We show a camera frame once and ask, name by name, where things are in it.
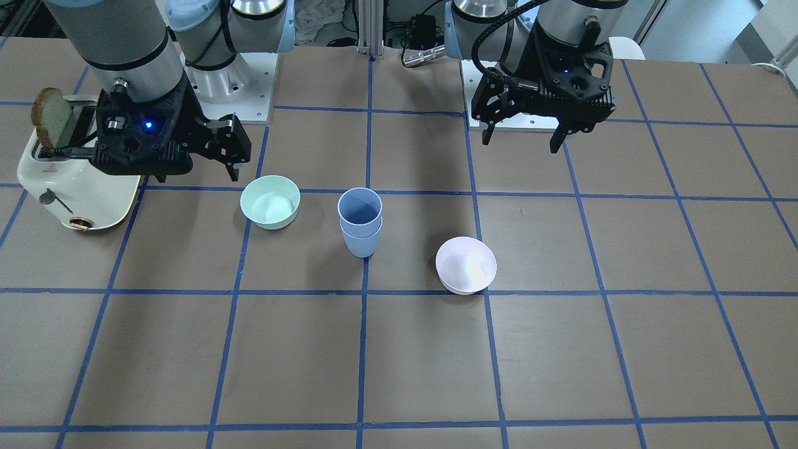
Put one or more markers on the green bowl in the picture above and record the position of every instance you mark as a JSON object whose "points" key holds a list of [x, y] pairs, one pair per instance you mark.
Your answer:
{"points": [[271, 202]]}

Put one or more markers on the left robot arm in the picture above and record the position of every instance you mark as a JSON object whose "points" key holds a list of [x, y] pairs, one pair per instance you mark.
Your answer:
{"points": [[493, 33]]}

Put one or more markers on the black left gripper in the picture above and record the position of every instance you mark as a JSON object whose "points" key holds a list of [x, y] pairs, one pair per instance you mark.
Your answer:
{"points": [[528, 67]]}

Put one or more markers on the white chair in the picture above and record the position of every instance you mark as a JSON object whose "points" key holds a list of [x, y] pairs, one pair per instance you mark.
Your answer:
{"points": [[626, 48]]}

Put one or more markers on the silver metal connector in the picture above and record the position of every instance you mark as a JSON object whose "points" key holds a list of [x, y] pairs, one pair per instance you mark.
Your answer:
{"points": [[422, 57]]}

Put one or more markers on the blue cup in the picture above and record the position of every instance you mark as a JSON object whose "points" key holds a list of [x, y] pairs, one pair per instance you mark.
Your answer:
{"points": [[360, 207], [363, 247]]}

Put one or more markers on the toast slice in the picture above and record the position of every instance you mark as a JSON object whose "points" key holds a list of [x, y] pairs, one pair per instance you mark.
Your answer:
{"points": [[53, 118]]}

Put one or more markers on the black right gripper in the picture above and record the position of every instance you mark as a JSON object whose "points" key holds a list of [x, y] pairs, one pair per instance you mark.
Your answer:
{"points": [[192, 114]]}

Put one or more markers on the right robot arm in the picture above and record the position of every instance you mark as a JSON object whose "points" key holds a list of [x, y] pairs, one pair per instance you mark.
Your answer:
{"points": [[155, 71]]}

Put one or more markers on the white toaster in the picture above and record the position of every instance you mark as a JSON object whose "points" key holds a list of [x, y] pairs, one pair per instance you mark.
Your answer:
{"points": [[79, 195]]}

